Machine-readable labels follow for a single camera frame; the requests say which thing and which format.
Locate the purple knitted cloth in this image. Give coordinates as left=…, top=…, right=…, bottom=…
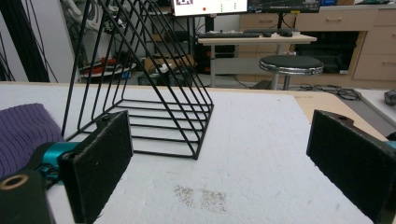
left=0, top=103, right=65, bottom=179

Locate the white foam mat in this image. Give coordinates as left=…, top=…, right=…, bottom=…
left=0, top=83, right=375, bottom=224

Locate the round black stool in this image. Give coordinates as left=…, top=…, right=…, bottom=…
left=259, top=54, right=325, bottom=91

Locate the wooden drawer cabinet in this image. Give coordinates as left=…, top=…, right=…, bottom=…
left=238, top=3, right=396, bottom=90

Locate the black wire rack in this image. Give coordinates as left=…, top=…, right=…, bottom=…
left=61, top=0, right=215, bottom=161

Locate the dark computer monitor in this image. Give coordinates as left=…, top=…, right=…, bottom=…
left=247, top=0, right=321, bottom=15

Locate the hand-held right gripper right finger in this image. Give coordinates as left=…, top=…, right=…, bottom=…
left=305, top=109, right=396, bottom=224

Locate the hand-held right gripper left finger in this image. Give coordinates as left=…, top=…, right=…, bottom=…
left=57, top=109, right=134, bottom=224

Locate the wooden desk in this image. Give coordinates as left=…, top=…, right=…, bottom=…
left=197, top=33, right=318, bottom=88

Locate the black keyboard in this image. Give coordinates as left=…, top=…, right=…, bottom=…
left=198, top=31, right=263, bottom=39

